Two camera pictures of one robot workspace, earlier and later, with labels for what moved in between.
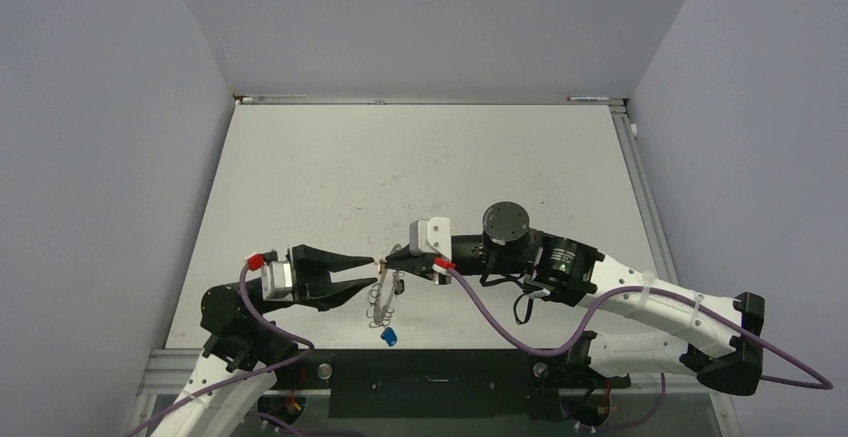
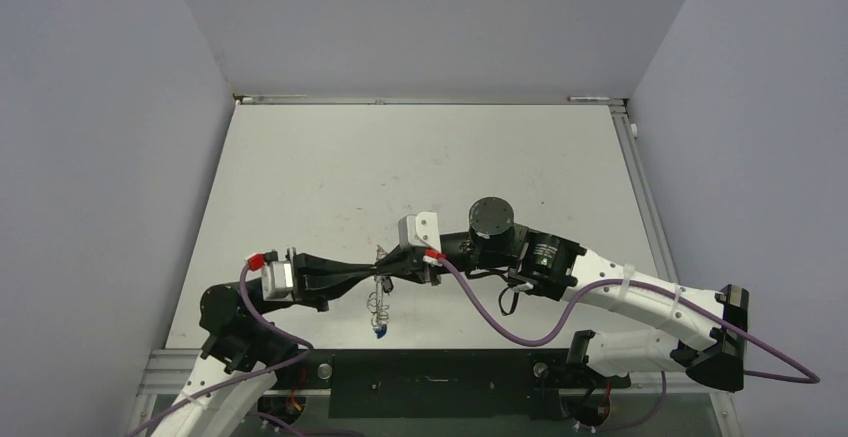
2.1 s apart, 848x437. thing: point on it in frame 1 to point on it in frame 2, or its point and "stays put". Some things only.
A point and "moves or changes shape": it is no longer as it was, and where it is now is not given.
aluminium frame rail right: (648, 211) stays put
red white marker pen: (586, 98) stays put
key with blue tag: (389, 336) moves or changes shape
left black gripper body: (301, 272) stays put
